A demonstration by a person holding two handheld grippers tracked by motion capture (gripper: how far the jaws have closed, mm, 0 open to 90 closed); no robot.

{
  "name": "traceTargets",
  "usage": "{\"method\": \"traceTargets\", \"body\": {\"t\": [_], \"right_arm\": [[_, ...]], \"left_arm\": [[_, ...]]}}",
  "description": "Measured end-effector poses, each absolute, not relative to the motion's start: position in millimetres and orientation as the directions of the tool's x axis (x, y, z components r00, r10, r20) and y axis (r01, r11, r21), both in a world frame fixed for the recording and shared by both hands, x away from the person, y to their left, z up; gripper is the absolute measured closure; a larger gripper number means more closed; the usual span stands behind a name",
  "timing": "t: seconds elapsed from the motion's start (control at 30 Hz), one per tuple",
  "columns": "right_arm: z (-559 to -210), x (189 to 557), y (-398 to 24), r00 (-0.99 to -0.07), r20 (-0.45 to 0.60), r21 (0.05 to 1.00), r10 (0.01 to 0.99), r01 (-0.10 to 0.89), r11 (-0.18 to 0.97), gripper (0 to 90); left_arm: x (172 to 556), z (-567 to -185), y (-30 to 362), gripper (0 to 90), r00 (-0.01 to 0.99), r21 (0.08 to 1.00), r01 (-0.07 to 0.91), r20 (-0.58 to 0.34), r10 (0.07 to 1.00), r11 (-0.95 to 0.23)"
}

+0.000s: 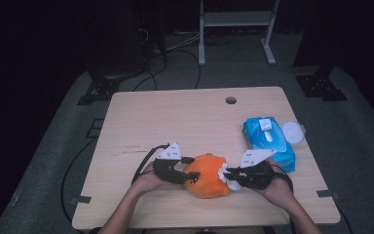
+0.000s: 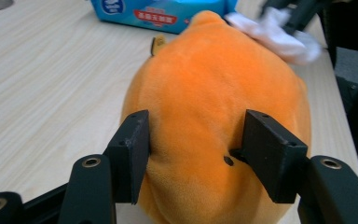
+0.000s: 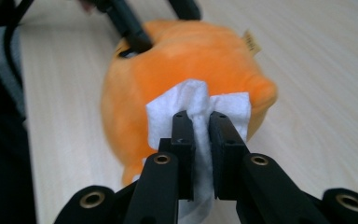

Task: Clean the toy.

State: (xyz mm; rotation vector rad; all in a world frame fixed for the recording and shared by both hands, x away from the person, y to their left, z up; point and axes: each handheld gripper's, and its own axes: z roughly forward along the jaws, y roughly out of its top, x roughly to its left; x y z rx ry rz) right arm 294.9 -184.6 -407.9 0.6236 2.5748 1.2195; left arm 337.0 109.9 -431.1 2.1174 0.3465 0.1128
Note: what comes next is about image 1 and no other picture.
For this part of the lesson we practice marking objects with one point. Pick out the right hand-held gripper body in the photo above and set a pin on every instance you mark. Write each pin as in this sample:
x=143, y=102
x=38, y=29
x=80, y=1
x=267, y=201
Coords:
x=256, y=177

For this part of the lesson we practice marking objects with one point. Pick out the orange plush toy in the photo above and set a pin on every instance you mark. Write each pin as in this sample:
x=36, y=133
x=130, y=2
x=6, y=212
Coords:
x=206, y=177

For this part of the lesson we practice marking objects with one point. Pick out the blue wet wipes pack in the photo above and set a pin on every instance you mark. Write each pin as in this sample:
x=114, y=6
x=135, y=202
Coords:
x=279, y=152

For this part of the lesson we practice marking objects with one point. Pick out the black stand base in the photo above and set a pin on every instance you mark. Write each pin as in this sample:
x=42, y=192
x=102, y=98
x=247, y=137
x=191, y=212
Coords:
x=100, y=89
x=319, y=86

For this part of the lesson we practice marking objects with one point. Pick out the person's left hand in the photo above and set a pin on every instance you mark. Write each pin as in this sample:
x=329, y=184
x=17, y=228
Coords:
x=147, y=183

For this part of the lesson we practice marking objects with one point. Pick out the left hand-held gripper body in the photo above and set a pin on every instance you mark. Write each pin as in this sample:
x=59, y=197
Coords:
x=167, y=172

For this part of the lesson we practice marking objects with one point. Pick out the white metal stand frame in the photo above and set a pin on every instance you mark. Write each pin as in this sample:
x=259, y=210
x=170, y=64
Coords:
x=237, y=19

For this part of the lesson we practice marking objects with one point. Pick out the white round plastic lid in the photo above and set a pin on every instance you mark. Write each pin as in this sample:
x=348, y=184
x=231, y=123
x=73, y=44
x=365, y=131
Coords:
x=293, y=131

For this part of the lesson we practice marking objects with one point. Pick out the black tape strip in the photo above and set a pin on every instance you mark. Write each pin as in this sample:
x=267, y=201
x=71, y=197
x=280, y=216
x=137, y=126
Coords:
x=81, y=199
x=327, y=194

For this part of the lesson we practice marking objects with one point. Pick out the person's right hand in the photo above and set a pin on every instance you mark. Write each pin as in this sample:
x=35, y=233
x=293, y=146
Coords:
x=279, y=195

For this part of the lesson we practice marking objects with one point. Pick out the white wet wipe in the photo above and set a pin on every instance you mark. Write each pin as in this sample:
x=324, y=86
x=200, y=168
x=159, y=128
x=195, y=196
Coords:
x=268, y=136
x=232, y=185

